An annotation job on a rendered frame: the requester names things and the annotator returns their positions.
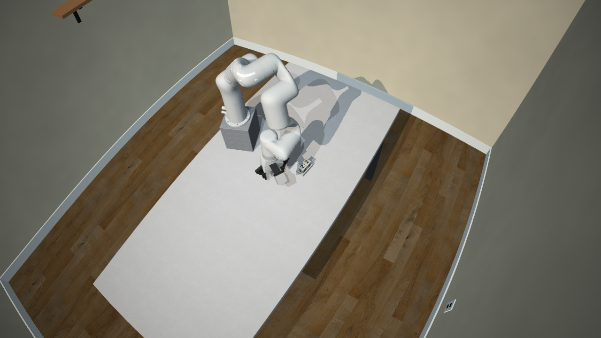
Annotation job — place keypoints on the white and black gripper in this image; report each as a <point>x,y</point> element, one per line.
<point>265,168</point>

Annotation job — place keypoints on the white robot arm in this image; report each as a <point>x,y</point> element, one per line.
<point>273,100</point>

